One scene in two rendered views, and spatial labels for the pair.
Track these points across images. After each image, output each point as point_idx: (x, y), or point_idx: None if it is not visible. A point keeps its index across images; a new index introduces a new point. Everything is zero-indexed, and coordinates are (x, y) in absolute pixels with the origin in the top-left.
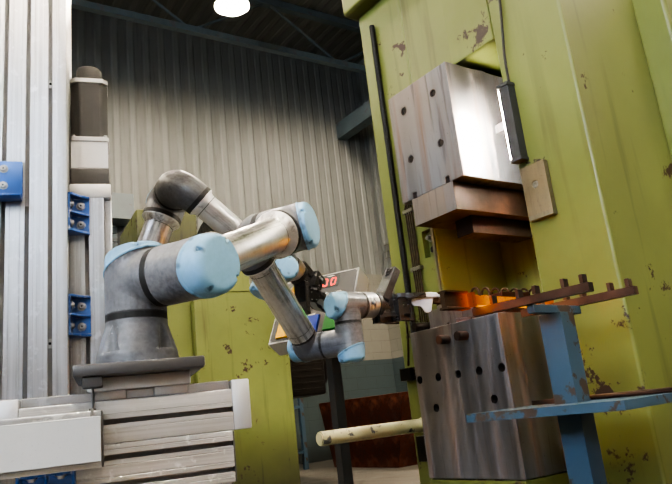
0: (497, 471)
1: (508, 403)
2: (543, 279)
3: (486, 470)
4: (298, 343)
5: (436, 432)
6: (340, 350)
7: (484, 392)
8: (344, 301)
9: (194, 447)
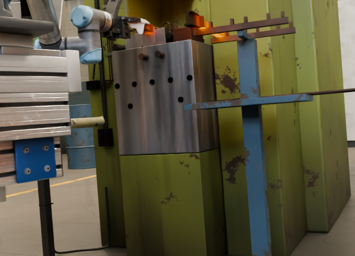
0: (177, 147)
1: (192, 102)
2: (213, 21)
3: (168, 147)
4: (48, 43)
5: (128, 123)
6: (84, 53)
7: (173, 94)
8: (91, 14)
9: (35, 104)
